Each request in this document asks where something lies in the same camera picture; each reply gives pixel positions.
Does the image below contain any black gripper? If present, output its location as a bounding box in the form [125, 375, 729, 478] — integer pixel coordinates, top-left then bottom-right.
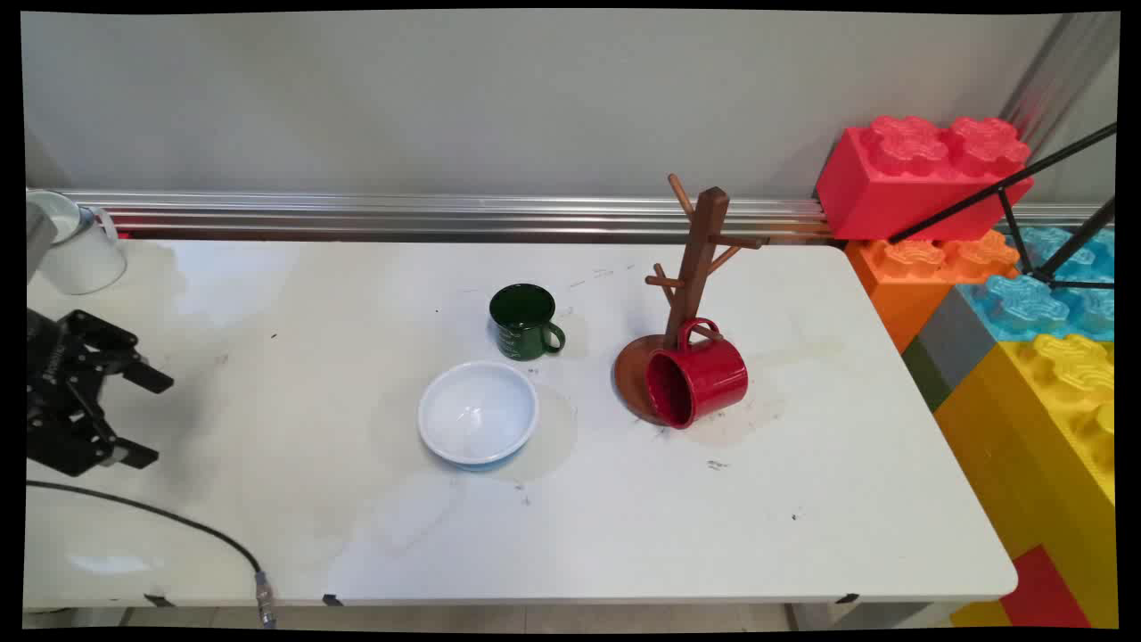
[27, 308, 176, 478]

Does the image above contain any red enamel mug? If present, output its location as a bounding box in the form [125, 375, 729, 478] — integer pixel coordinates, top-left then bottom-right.
[644, 317, 750, 431]

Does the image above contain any white enamel mug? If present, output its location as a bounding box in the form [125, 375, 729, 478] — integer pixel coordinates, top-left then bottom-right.
[27, 190, 128, 296]

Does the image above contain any white bowl with blue rim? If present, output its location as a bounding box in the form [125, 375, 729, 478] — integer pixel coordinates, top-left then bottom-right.
[417, 360, 540, 471]

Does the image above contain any dark green enamel mug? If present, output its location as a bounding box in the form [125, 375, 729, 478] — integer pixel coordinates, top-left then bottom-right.
[488, 284, 567, 362]

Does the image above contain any brown wooden mug tree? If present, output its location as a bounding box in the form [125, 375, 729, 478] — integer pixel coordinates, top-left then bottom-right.
[613, 174, 764, 425]

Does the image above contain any big orange toy brick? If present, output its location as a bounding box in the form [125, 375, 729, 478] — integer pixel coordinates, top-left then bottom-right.
[845, 229, 1022, 354]

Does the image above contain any big red toy brick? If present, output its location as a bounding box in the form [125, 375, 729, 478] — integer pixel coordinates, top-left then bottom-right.
[815, 114, 1036, 243]

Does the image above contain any big dark green toy brick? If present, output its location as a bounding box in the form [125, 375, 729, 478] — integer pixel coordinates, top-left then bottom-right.
[901, 336, 956, 414]

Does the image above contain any big grey toy brick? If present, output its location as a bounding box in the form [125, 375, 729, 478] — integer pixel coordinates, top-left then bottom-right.
[916, 285, 1001, 394]

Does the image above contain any big yellow toy brick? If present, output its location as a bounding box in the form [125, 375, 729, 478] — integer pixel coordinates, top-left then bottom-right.
[932, 332, 1118, 630]

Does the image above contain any big light blue toy brick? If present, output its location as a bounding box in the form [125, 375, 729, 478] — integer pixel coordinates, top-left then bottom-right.
[958, 225, 1115, 344]

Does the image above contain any black tripod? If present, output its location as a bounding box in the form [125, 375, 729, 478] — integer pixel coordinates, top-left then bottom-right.
[887, 120, 1118, 292]

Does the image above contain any small red toy brick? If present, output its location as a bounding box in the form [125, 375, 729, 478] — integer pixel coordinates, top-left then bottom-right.
[998, 544, 1094, 630]

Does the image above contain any black cable with metal connector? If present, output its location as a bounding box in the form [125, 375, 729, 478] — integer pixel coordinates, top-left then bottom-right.
[27, 481, 278, 627]

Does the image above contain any horizontal aluminium rail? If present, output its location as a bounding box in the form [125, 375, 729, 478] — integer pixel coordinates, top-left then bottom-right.
[53, 189, 1115, 244]

